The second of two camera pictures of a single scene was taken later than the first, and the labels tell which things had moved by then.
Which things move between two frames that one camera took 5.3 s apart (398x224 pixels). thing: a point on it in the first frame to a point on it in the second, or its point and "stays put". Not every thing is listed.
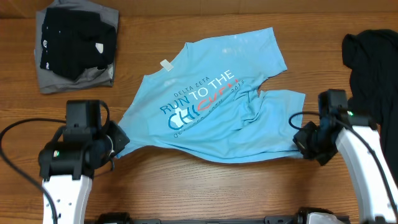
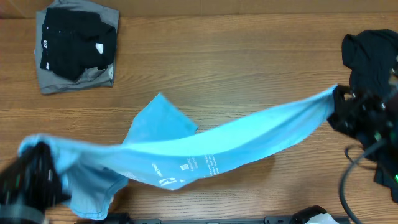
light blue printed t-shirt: [204, 102] to [163, 149]
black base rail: [129, 218] stays put
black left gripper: [120, 139] to [22, 180]
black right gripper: [301, 142] to [344, 102]
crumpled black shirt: [371, 55] stays put
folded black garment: [73, 41] stays put
